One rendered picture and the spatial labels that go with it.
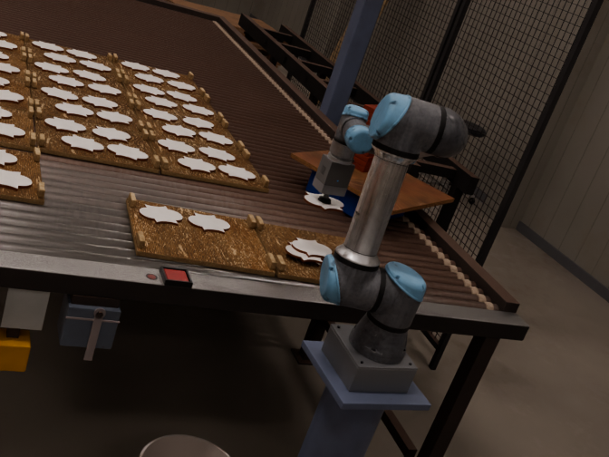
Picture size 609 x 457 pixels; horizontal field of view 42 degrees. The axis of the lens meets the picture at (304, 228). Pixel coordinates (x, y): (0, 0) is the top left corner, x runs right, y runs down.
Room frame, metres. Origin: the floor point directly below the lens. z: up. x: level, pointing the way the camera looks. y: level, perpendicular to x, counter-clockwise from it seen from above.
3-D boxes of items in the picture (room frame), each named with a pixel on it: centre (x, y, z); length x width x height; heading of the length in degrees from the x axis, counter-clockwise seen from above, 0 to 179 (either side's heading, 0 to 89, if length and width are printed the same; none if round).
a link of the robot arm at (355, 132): (2.21, -0.07, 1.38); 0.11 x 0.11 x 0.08; 14
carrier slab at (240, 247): (2.19, 0.29, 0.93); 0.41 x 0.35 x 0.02; 114
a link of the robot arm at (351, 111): (2.30, -0.03, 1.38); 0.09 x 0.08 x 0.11; 14
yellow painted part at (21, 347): (1.72, 0.61, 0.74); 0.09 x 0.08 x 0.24; 117
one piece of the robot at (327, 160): (2.31, -0.03, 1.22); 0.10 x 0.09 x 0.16; 33
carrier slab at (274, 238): (2.36, -0.09, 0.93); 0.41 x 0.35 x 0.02; 115
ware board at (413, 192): (3.07, -0.20, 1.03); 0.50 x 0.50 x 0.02; 59
